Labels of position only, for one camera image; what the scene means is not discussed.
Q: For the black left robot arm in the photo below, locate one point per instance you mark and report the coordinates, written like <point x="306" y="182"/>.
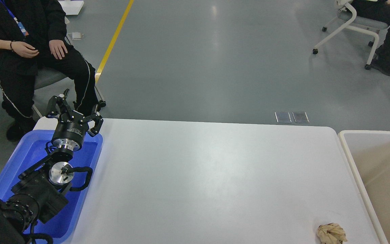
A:
<point x="41" y="191"/>

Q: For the small grey floor object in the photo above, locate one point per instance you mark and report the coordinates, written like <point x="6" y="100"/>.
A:
<point x="77" y="35"/>

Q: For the metal floor plate right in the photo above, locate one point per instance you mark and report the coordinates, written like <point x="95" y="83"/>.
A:
<point x="300" y="117"/>

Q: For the white box on floor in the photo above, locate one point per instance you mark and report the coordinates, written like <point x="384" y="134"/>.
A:
<point x="72" y="7"/>

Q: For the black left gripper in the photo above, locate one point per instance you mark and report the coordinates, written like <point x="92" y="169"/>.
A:
<point x="72" y="127"/>

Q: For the grey office chair left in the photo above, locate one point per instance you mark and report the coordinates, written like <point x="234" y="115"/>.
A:
<point x="48" y="76"/>

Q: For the seated person in black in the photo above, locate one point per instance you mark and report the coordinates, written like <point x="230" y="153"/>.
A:
<point x="32" y="36"/>

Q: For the white office chair right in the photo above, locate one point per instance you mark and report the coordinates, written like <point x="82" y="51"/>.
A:
<point x="347" y="13"/>

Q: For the metal floor plate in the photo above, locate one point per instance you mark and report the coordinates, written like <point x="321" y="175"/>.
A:
<point x="283" y="117"/>
<point x="300" y="117"/>

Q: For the crumpled brown paper ball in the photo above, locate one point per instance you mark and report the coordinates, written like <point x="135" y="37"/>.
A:
<point x="331" y="233"/>

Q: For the beige plastic bin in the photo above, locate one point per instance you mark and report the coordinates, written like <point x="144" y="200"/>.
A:
<point x="368" y="155"/>

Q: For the metal floor plate left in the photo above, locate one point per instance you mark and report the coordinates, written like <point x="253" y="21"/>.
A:
<point x="283" y="117"/>

